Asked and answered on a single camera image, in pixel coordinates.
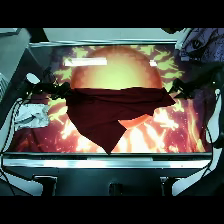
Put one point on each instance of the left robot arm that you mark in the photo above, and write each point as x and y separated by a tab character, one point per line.
43	88

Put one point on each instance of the patterned grey garment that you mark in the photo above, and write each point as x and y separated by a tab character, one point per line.
205	45

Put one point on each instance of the silver frame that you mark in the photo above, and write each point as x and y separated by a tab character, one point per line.
110	164

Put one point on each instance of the white garment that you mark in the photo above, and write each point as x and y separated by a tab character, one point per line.
31	116

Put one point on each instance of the red garment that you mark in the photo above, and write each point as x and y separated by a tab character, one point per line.
100	113

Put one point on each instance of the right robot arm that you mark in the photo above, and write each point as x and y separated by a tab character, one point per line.
200	81

